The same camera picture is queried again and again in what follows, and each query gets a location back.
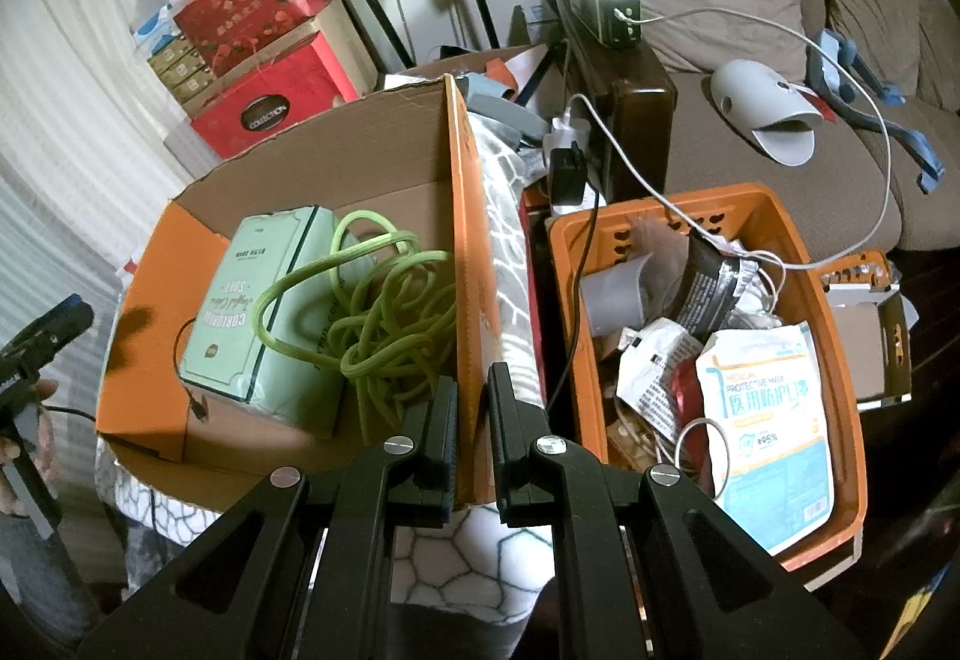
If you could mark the white printed paper packet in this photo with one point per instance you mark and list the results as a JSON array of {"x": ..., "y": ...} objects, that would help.
[{"x": 660, "y": 367}]

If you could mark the grey plastic case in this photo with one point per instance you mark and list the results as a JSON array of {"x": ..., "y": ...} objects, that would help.
[{"x": 506, "y": 109}]

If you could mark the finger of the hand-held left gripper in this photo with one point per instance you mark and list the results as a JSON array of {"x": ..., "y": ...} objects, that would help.
[{"x": 56, "y": 330}]

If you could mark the green tissue box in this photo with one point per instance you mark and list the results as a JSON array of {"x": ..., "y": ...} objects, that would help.
[{"x": 225, "y": 330}]

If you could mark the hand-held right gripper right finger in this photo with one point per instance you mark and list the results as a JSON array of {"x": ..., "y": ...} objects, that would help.
[{"x": 506, "y": 420}]

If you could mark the brown sofa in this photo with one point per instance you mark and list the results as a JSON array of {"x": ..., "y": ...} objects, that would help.
[{"x": 840, "y": 195}]

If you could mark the white charger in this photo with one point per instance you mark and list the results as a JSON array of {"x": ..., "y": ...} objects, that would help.
[{"x": 570, "y": 131}]

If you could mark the stack of olive boxes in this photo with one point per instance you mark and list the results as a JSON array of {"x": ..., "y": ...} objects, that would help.
[{"x": 180, "y": 75}]

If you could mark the blue white tissue pack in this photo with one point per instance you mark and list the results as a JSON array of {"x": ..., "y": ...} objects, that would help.
[{"x": 154, "y": 30}]

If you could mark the brown striped cushion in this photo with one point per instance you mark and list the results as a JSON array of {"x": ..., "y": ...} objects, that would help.
[{"x": 885, "y": 0}]

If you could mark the grey plastic cup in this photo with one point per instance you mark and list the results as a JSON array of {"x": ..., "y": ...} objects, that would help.
[{"x": 611, "y": 300}]

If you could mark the red gift box round label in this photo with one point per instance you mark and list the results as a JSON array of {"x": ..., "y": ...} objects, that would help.
[{"x": 307, "y": 90}]

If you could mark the red floral gift box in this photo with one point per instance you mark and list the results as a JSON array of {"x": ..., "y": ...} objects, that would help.
[{"x": 247, "y": 7}]

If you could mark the white blue face mask packet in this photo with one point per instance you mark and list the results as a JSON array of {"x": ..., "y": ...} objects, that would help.
[{"x": 765, "y": 420}]

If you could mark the grey blue neck massager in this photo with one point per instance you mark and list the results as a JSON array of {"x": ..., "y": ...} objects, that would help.
[{"x": 825, "y": 60}]

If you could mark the red foil packet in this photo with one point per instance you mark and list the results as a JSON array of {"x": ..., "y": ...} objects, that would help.
[{"x": 690, "y": 394}]

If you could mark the black foil packet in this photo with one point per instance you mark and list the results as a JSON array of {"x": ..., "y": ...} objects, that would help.
[{"x": 709, "y": 300}]

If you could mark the power bank with light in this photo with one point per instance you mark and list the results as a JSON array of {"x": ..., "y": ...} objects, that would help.
[{"x": 592, "y": 7}]

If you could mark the dark wooden sofa armrest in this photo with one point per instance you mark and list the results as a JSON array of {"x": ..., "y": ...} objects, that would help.
[{"x": 637, "y": 112}]

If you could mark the clear plastic bag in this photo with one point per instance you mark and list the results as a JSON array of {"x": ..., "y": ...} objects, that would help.
[{"x": 660, "y": 247}]

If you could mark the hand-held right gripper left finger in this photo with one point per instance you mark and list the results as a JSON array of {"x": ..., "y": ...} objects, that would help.
[{"x": 442, "y": 450}]

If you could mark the orange brown cardboard box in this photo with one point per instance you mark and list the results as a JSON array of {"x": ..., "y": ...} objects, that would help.
[{"x": 420, "y": 180}]

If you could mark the black charger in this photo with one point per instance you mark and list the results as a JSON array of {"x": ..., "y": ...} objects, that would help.
[{"x": 568, "y": 172}]

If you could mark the small white blue box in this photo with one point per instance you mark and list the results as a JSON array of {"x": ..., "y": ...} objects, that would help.
[{"x": 541, "y": 11}]

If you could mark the white curtain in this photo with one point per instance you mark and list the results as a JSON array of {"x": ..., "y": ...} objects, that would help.
[{"x": 67, "y": 105}]

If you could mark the person's left hand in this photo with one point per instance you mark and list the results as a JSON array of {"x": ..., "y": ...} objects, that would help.
[{"x": 46, "y": 392}]

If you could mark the grey white patterned blanket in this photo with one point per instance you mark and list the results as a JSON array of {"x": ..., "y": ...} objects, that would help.
[{"x": 457, "y": 570}]

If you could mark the white rounded plastic device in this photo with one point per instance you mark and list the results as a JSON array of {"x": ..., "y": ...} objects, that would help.
[{"x": 750, "y": 97}]

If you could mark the dark grey cloth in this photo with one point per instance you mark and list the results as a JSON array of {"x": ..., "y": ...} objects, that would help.
[{"x": 37, "y": 577}]

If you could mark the small orange white box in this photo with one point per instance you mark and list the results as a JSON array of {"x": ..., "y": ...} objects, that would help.
[{"x": 896, "y": 330}]

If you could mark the orange plastic basket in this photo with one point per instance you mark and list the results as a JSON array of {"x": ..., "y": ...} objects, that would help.
[{"x": 844, "y": 405}]

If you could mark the orange leather pouch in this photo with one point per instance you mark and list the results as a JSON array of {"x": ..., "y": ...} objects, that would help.
[{"x": 500, "y": 76}]

